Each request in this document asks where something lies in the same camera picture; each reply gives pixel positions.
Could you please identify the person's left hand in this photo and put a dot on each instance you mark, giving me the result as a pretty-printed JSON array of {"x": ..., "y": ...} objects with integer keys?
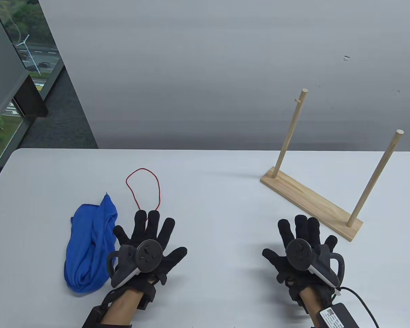
[{"x": 156, "y": 225}]

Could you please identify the person's right hand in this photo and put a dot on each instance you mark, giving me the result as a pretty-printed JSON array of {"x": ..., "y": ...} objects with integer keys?
[{"x": 304, "y": 229}]

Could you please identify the wooden rack with posts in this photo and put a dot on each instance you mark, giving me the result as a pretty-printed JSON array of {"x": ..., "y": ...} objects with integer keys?
[{"x": 311, "y": 201}]

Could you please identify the blue towel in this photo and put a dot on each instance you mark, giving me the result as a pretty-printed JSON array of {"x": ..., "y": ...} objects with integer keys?
[{"x": 85, "y": 246}]

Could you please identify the person's left forearm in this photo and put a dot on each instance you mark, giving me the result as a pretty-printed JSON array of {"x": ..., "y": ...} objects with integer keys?
[{"x": 121, "y": 311}]

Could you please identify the black hand controller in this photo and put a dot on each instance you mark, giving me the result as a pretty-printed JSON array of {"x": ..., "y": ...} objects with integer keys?
[
  {"x": 148, "y": 254},
  {"x": 299, "y": 254}
]

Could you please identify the labelled black wrist box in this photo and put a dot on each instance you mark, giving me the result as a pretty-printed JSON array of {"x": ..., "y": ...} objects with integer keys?
[{"x": 338, "y": 317}]

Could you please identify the glass window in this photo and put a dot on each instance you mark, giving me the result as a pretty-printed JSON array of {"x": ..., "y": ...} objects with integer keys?
[{"x": 34, "y": 58}]

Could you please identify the grey column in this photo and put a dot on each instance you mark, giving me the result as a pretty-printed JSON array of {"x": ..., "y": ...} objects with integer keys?
[{"x": 0, "y": 68}]

